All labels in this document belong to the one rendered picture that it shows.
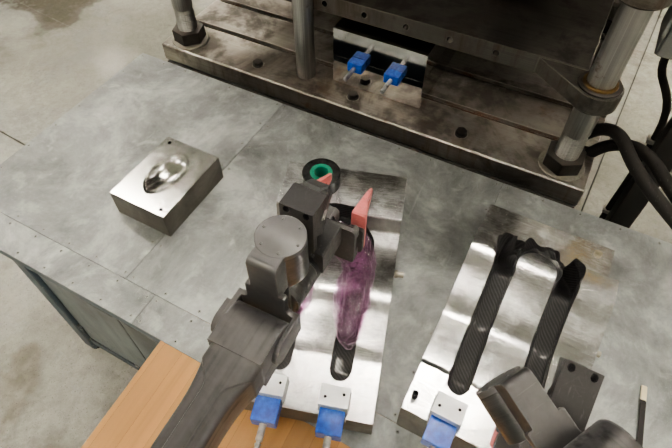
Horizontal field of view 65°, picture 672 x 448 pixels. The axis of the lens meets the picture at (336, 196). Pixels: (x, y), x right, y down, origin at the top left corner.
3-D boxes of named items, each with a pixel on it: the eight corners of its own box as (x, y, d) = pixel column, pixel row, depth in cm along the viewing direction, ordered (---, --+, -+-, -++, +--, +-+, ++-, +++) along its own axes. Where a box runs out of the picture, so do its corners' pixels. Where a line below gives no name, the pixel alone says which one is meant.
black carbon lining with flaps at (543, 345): (530, 437, 83) (549, 418, 76) (435, 389, 88) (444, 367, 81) (577, 270, 103) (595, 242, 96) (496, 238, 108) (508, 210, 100)
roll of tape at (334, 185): (334, 200, 109) (334, 189, 106) (297, 192, 110) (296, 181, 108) (344, 173, 114) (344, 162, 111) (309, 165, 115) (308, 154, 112)
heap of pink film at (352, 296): (363, 353, 93) (365, 333, 87) (266, 335, 96) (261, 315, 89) (382, 235, 110) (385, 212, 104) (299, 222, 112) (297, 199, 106)
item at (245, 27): (575, 206, 132) (586, 187, 126) (166, 59, 170) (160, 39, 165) (628, 35, 179) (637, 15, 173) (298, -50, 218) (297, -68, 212)
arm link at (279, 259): (257, 202, 59) (192, 285, 52) (325, 229, 56) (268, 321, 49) (266, 260, 68) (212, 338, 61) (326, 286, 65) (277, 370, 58)
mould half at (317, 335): (371, 434, 90) (375, 414, 82) (226, 405, 93) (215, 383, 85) (402, 209, 122) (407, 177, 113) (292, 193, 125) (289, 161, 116)
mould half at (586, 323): (546, 504, 84) (576, 486, 73) (395, 424, 91) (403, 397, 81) (603, 266, 112) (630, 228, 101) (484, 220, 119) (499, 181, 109)
